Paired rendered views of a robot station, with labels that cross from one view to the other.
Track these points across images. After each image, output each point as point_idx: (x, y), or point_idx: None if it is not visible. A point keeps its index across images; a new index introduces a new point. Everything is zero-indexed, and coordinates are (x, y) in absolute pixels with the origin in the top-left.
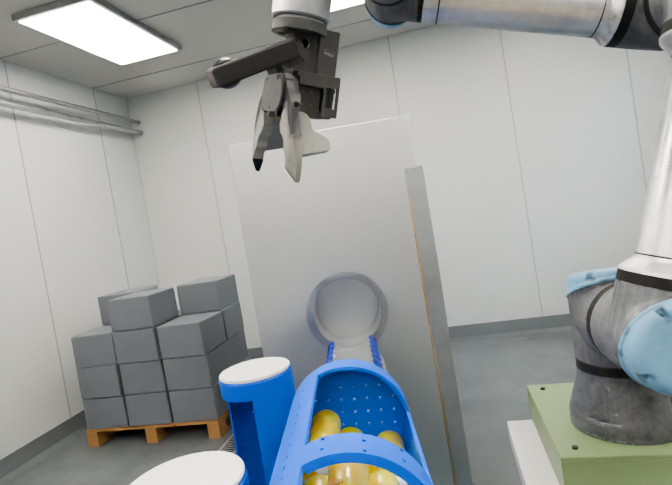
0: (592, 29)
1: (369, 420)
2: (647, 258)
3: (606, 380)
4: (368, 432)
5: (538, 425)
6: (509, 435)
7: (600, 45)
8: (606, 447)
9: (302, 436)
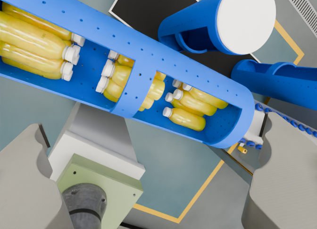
0: None
1: (218, 123)
2: None
3: (70, 210)
4: (215, 120)
5: (121, 176)
6: (139, 165)
7: None
8: (68, 182)
9: (170, 72)
